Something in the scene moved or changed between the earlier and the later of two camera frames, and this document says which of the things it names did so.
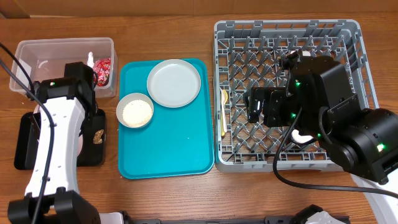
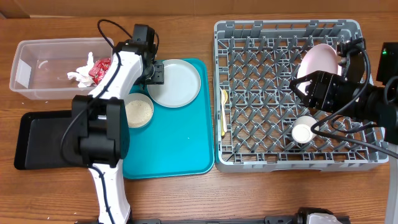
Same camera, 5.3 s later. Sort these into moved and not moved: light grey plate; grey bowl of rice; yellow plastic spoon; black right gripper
Moved: black right gripper
Not moved: yellow plastic spoon; grey bowl of rice; light grey plate
